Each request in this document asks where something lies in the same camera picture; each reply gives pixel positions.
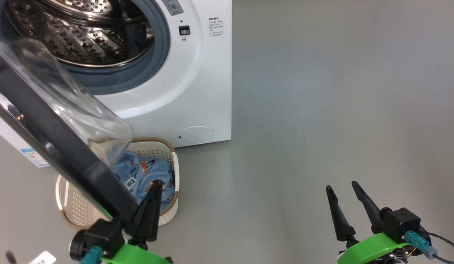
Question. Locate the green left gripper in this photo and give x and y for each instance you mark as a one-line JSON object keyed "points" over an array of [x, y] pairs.
{"points": [[135, 256]]}

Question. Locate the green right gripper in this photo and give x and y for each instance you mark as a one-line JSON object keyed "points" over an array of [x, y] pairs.
{"points": [[370, 249]]}

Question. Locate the blue cartoon print garment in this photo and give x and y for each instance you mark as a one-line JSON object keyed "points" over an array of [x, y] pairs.
{"points": [[138, 172]]}

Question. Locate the black round glass washer door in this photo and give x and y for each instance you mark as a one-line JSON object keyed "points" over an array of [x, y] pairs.
{"points": [[47, 139]]}

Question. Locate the white front-load washing machine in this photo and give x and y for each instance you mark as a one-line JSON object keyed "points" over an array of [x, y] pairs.
{"points": [[197, 91]]}

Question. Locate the perforated steel washer drum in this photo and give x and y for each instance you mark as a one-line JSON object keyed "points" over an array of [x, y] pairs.
{"points": [[83, 40]]}

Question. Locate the black door latch socket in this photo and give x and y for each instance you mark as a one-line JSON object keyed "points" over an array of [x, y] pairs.
{"points": [[184, 30]]}

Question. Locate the cream perforated laundry basket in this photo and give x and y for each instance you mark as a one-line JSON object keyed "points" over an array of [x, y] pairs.
{"points": [[76, 209]]}

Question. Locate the round white filter cover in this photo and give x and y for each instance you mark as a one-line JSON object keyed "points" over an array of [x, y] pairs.
{"points": [[196, 135]]}

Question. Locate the blue energy label sticker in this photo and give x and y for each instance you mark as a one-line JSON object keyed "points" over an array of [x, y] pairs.
{"points": [[34, 157]]}

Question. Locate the grey warning sticker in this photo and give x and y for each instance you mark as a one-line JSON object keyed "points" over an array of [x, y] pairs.
{"points": [[172, 6]]}

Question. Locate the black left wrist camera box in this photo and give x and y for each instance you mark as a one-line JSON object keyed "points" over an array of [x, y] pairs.
{"points": [[102, 234]]}

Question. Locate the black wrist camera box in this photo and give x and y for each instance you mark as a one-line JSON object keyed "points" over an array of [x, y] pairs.
{"points": [[102, 234], [403, 223]]}

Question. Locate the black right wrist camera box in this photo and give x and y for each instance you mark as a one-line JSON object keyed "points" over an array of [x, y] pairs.
{"points": [[403, 223]]}

